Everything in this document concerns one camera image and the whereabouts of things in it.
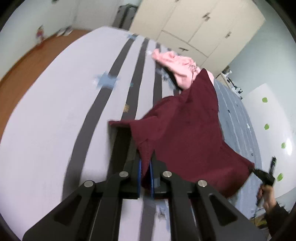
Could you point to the pink hoodie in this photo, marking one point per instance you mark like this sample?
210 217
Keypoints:
184 69

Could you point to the pair of grey shoes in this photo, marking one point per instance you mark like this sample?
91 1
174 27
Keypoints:
64 32

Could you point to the grey suitcase by wardrobe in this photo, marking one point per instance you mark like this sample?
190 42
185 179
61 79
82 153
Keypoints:
125 16

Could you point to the striped star bed sheet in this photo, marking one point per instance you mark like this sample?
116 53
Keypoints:
58 136

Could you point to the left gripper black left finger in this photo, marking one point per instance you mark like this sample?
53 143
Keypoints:
93 211

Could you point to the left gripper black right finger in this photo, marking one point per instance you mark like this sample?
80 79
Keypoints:
197 211

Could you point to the person's right hand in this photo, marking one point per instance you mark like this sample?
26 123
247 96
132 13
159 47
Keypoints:
266 193

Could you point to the white nightstand with clutter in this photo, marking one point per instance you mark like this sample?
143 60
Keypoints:
224 78

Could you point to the white headboard with apples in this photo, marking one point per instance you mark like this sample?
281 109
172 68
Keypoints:
274 136

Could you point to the cream wardrobe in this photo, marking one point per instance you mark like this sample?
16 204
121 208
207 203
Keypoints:
211 32

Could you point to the dark red garment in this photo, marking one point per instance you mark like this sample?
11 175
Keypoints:
184 132

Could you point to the red fire extinguisher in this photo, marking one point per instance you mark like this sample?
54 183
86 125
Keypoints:
40 36

